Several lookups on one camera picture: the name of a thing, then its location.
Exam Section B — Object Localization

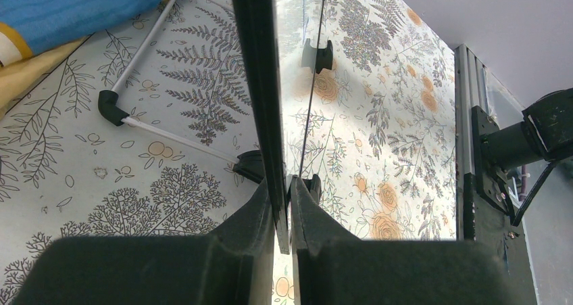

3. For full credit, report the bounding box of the black framed whiteboard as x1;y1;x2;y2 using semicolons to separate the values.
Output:
98;0;332;254

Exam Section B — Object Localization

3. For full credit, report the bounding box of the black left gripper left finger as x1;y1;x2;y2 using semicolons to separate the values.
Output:
14;182;274;304

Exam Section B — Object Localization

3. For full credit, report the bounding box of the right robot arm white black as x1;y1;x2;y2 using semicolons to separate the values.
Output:
479;89;572;227

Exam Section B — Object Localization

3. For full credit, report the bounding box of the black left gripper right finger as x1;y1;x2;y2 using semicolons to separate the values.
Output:
290;177;513;304

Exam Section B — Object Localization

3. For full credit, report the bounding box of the blue pikachu cloth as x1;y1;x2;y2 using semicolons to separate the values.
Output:
1;0;167;115

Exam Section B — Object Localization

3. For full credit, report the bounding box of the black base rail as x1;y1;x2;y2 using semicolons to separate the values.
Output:
463;105;539;304

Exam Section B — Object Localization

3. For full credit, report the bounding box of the floral tablecloth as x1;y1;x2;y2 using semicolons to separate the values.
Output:
1;0;455;304

